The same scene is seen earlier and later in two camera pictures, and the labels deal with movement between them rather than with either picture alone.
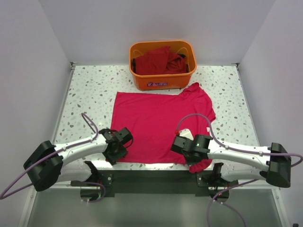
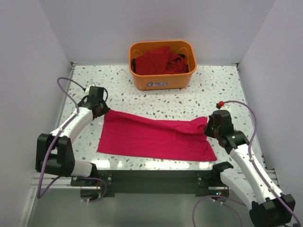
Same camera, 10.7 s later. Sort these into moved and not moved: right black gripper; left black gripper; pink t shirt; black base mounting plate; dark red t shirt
Moved: right black gripper; pink t shirt; left black gripper
Not moved: black base mounting plate; dark red t shirt
